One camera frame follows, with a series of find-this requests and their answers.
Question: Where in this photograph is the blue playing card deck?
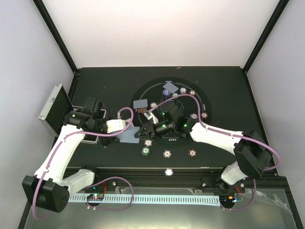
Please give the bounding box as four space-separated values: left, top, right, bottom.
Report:
117 126 140 144

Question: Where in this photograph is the purple round blind button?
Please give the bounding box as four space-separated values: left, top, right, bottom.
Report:
163 89 171 96

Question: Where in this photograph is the blue poker chip stack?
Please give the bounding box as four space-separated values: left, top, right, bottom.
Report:
163 150 172 158

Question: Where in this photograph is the red triangular dealer button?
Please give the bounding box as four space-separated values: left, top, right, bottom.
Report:
137 107 147 114

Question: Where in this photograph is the red chip mat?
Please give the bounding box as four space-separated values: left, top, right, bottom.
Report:
201 112 208 120
189 90 196 95

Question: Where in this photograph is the dealt blue card top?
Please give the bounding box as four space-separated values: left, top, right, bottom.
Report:
163 82 179 94

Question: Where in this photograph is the dealt blue card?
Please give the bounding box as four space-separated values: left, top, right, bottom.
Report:
163 82 179 94
133 99 148 109

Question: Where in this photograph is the red poker chip stack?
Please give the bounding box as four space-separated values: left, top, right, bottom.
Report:
188 149 197 157

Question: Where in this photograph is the red chip mat top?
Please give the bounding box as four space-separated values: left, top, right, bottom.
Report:
189 90 196 95

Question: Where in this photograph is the green poker chip stack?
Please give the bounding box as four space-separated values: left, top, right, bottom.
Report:
141 147 150 156

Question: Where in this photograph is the white chip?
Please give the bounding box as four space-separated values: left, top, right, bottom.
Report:
164 168 173 176

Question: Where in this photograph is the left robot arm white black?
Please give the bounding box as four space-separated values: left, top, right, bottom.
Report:
22 98 126 213

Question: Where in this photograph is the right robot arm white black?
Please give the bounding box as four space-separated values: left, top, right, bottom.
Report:
134 102 272 193

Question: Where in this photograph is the round black poker mat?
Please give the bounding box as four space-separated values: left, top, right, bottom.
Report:
132 78 212 147

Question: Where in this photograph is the aluminium poker chip case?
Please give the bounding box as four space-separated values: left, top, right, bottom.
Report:
38 84 107 137

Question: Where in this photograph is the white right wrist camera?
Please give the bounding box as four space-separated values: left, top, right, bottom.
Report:
144 111 159 124

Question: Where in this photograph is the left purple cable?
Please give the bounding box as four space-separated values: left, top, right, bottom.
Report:
31 107 135 219

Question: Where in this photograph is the purple cable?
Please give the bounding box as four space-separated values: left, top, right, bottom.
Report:
149 94 281 212
31 107 135 219

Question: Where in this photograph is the white slotted cable duct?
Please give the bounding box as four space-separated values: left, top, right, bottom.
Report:
69 193 220 207

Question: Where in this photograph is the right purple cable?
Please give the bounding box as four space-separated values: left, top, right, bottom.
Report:
149 94 281 212

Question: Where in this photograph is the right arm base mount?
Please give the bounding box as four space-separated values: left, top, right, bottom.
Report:
201 176 245 209

